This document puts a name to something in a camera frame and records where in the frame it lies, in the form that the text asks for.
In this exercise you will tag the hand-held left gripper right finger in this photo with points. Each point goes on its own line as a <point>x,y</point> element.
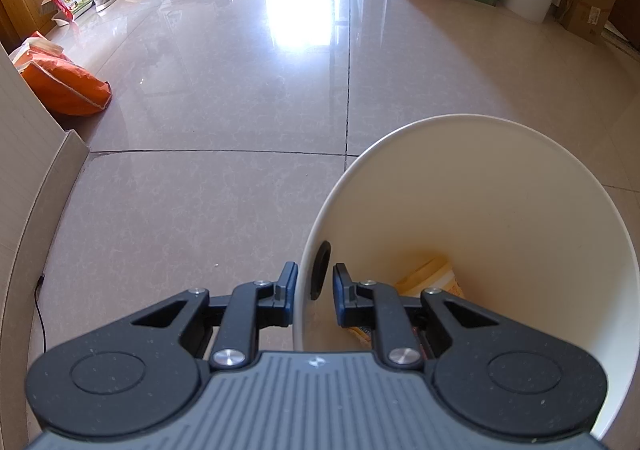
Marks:
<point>342,300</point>

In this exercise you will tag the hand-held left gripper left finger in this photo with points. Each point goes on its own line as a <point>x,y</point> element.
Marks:
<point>286,300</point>

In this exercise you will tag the orange woven bag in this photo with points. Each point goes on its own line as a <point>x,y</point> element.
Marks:
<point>65,85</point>

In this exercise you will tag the brown wooden door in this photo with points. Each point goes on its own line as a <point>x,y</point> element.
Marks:
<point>627,5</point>

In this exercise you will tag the beige cardboard panel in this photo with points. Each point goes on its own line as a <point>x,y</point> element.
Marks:
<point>30,170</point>

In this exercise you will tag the brown cardboard box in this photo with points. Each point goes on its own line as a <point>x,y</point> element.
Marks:
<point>590,5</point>

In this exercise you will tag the white trash bin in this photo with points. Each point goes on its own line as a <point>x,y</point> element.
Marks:
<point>500,230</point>

